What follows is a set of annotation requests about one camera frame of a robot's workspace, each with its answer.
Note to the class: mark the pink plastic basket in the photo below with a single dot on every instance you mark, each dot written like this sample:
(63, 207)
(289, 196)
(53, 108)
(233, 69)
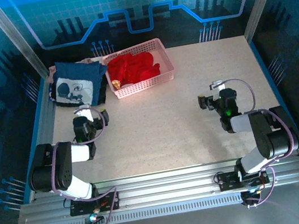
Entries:
(148, 85)

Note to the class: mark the red t-shirt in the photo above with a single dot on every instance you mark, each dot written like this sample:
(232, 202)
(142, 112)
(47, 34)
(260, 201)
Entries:
(133, 67)

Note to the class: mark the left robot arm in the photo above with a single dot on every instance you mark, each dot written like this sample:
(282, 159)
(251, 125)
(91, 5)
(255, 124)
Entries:
(67, 171)

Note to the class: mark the navy t-shirt with white print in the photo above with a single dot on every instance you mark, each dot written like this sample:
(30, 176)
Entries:
(79, 72)

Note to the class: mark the aluminium mounting beam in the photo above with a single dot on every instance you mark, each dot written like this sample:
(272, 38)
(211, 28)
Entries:
(165, 187)

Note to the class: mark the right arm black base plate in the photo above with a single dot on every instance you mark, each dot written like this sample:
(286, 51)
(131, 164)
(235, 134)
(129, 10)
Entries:
(225, 181)

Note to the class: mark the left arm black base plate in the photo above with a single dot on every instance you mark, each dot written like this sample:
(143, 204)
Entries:
(82, 209)

